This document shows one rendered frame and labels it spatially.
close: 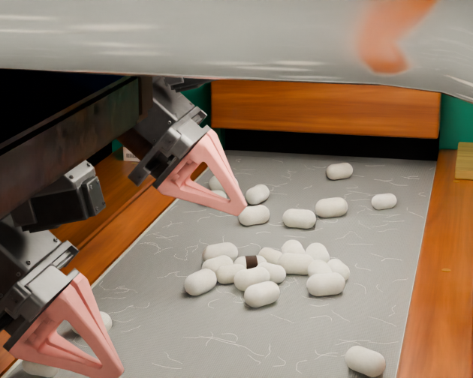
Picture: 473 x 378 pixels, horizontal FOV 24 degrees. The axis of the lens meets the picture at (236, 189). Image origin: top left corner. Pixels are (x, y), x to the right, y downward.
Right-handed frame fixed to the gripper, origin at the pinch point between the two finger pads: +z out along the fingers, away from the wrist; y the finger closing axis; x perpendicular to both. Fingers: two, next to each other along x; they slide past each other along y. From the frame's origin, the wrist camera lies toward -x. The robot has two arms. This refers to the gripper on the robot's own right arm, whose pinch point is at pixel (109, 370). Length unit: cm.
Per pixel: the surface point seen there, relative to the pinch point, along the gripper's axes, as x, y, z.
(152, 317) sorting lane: 2.4, 14.8, 0.2
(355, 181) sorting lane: -5, 64, 9
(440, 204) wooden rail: -15, 47, 16
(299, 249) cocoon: -5.9, 30.2, 6.9
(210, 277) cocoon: -1.2, 21.6, 2.0
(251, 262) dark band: -2.9, 26.6, 4.1
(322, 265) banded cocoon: -7.9, 25.7, 9.2
